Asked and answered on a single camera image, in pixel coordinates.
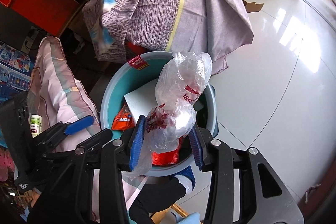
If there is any light blue fuzzy slipper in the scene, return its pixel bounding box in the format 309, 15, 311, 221
171, 211, 202, 224

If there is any red bucket label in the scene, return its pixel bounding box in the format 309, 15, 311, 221
127, 54, 150, 70

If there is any plaid tablecloth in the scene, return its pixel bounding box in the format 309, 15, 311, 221
26, 36, 149, 224

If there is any red yellow snack wrapper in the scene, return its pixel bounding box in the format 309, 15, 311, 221
152, 136, 184, 167

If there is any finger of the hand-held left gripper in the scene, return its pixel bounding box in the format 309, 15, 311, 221
35, 115, 94, 151
39, 128, 113, 161

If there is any purple striped cloth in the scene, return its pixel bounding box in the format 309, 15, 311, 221
83, 0, 255, 76

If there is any white green medicine box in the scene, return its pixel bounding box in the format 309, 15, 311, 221
123, 79, 159, 126

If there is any clear plastic bag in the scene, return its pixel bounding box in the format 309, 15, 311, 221
131, 51, 213, 178

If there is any teal plastic bucket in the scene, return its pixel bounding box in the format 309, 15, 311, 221
100, 51, 218, 177

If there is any person's leg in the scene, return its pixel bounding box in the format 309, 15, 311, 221
129, 177, 187, 224

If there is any cardboard piece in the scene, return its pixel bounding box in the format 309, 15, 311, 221
241, 0, 264, 13

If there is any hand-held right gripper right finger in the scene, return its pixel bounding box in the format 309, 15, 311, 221
189, 126, 305, 224

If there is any orange drink powder packet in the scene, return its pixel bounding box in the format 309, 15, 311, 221
112, 105, 135, 131

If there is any blue toy box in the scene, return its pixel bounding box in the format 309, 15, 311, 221
0, 40, 36, 98

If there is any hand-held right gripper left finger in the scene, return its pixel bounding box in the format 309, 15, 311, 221
39, 115, 147, 224

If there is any blue white fuzzy sock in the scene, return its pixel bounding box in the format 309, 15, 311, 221
169, 165, 196, 194

